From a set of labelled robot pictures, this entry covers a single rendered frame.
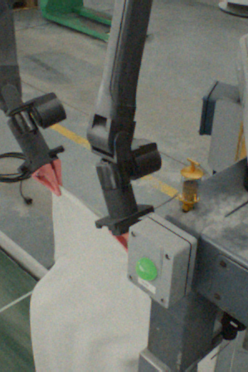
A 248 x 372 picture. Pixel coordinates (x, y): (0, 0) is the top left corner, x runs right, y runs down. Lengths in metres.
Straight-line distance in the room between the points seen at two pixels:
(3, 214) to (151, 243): 2.35
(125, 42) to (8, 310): 1.19
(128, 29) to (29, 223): 2.06
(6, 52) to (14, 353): 0.95
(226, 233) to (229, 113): 0.45
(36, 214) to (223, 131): 1.97
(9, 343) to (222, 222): 1.22
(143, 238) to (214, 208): 0.11
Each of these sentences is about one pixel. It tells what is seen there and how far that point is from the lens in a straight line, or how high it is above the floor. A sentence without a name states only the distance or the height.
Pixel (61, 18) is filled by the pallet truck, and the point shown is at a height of 0.09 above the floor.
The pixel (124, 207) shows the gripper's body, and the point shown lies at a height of 1.16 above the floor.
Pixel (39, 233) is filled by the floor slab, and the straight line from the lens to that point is 2.81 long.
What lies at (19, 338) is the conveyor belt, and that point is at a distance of 1.81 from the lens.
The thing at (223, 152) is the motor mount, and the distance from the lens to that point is 1.11.
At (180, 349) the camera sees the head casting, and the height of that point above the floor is 1.12.
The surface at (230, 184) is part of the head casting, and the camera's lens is 0.75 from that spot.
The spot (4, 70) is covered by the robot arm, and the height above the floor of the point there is 1.30.
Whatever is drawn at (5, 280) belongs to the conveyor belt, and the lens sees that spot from 2.01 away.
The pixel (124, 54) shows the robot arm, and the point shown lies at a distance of 0.93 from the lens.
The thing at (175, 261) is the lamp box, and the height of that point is 1.32.
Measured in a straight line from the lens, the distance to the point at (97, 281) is 1.21.
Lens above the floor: 1.74
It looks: 33 degrees down
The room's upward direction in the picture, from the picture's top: 2 degrees clockwise
